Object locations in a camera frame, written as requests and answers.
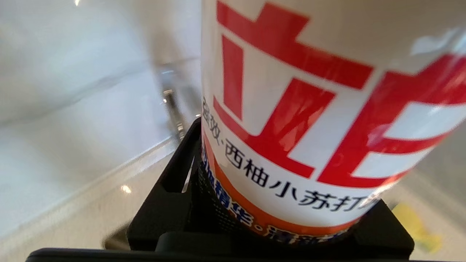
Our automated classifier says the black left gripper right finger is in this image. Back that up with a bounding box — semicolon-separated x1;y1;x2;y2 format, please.
346;199;415;257

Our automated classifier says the white orange dish soap bottle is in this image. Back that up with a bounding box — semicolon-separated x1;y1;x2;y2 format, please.
200;0;466;238

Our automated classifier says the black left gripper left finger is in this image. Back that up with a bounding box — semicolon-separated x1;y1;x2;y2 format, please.
126;116;252;251

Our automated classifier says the yellow sponge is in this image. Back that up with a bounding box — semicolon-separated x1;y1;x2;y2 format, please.
391;203;443;254

